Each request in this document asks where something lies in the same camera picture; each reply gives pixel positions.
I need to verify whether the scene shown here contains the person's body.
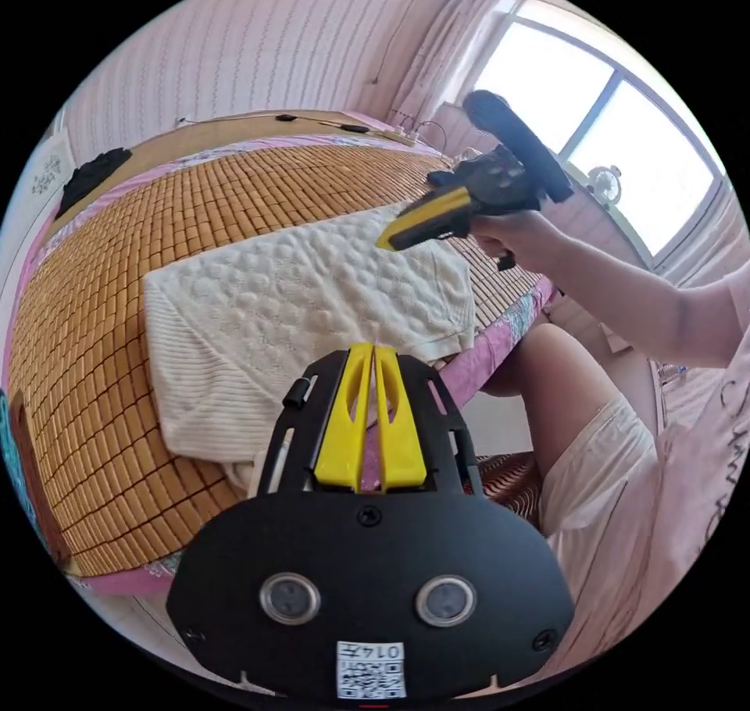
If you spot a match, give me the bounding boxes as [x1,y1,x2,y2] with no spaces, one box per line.
[483,265,750,686]

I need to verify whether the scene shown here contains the bed with woven mat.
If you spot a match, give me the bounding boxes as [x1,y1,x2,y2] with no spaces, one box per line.
[0,110,559,599]

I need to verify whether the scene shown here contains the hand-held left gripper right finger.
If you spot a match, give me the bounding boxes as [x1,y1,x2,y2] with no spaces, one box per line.
[374,345,427,494]

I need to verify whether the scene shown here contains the small white fan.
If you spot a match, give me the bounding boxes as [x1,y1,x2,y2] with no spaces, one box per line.
[584,164,626,206]

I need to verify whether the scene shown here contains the person's right hand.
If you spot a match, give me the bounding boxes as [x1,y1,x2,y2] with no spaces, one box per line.
[471,209,568,273]

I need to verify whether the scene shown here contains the stool with woven seat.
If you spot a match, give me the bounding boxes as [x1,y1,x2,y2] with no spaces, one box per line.
[473,452,547,534]

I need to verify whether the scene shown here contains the window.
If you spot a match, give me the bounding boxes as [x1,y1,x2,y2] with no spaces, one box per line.
[468,0,737,270]

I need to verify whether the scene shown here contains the white cardigan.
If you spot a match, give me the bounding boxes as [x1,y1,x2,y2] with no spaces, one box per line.
[143,204,477,492]

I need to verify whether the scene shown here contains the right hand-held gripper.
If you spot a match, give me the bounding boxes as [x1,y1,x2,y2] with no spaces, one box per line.
[374,145,543,273]

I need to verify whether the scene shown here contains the person's right forearm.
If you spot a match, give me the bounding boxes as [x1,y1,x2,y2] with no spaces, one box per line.
[541,227,741,367]

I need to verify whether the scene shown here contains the pink curtain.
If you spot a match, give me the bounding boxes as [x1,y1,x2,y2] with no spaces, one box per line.
[404,0,520,159]

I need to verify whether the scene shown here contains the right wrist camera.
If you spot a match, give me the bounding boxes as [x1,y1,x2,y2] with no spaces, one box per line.
[462,89,575,205]

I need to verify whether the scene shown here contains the black garment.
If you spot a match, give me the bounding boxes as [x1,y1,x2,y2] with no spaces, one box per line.
[55,148,134,221]

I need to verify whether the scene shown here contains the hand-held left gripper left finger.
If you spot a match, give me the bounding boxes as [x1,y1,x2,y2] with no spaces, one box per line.
[314,342,374,493]

